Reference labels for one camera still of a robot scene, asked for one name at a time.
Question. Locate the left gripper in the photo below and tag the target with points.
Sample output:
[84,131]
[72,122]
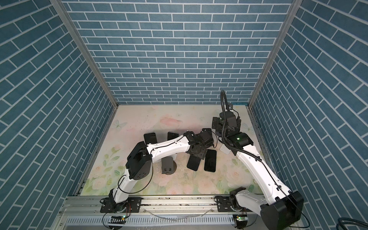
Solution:
[202,154]

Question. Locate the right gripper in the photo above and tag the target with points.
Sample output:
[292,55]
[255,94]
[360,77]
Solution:
[216,121]

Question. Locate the white phone stand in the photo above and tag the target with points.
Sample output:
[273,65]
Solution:
[225,150]

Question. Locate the round black phone stand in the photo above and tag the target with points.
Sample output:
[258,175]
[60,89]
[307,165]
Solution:
[168,165]

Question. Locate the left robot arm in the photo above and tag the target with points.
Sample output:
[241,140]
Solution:
[142,158]

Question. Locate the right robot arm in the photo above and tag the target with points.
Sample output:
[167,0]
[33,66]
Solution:
[279,207]

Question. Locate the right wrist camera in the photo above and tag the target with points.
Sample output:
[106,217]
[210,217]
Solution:
[227,109]

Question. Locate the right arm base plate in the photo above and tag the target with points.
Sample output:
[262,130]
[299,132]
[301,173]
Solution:
[226,203]

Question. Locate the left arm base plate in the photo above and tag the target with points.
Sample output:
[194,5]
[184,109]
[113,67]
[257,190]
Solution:
[131,205]

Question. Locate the aluminium mounting rail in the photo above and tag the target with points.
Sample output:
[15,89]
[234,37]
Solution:
[161,212]

